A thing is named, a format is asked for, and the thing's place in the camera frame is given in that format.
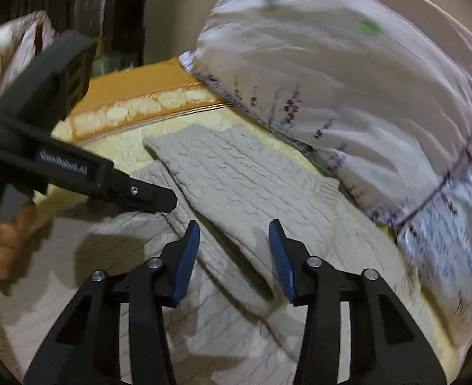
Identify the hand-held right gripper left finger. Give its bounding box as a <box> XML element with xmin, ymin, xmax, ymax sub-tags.
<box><xmin>23</xmin><ymin>220</ymin><xmax>201</xmax><ymax>385</ymax></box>

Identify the white floral pillow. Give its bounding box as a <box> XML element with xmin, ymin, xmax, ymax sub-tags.
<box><xmin>179</xmin><ymin>0</ymin><xmax>472</xmax><ymax>339</ymax></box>

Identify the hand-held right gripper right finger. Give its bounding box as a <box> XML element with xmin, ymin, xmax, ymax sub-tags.
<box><xmin>269</xmin><ymin>219</ymin><xmax>448</xmax><ymax>385</ymax></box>

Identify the yellow quilted bedspread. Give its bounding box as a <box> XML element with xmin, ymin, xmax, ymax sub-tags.
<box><xmin>31</xmin><ymin>57</ymin><xmax>467</xmax><ymax>385</ymax></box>

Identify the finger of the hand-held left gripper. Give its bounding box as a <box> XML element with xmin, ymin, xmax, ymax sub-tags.
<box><xmin>108</xmin><ymin>168</ymin><xmax>177</xmax><ymax>214</ymax></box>

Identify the grey knitted sweater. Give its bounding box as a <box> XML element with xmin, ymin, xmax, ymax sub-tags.
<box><xmin>0</xmin><ymin>124</ymin><xmax>435</xmax><ymax>385</ymax></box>

